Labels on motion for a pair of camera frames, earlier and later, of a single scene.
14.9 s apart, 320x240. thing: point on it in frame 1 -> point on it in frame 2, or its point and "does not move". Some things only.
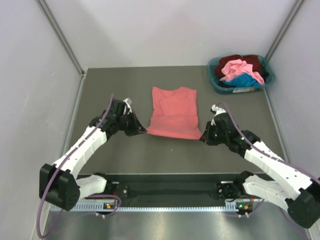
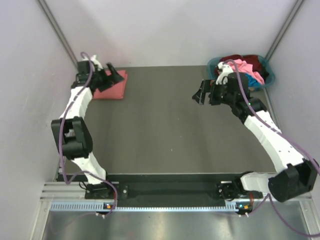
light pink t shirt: (235, 67) does not move
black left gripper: (137, 128) -> (109, 80)
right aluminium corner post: (285, 29) does not move
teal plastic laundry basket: (212, 64) does not move
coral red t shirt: (175, 114) -> (115, 91)
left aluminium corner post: (48, 14) does not move
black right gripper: (206, 137) -> (206, 87)
